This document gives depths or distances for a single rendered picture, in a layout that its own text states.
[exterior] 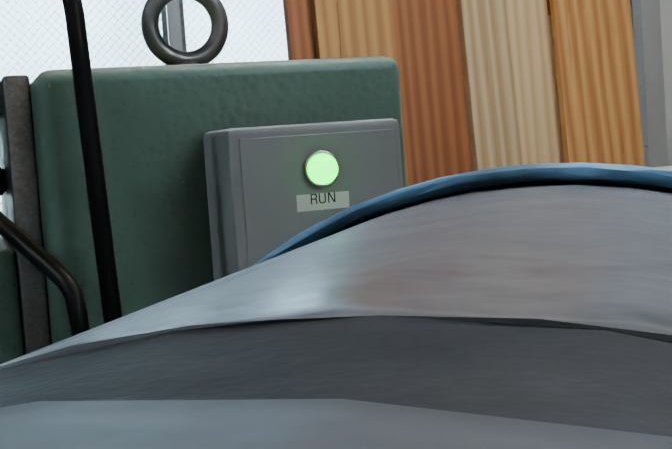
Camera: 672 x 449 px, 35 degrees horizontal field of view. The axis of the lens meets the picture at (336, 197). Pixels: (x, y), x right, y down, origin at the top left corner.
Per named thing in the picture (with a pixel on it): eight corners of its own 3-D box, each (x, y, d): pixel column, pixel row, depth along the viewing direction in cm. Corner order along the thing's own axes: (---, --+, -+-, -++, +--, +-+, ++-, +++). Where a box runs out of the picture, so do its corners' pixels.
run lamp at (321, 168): (304, 188, 57) (302, 151, 57) (339, 186, 57) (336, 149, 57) (308, 189, 56) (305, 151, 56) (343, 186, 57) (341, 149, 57)
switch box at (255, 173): (221, 405, 62) (200, 132, 61) (379, 381, 65) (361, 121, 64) (249, 430, 56) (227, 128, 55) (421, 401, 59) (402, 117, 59)
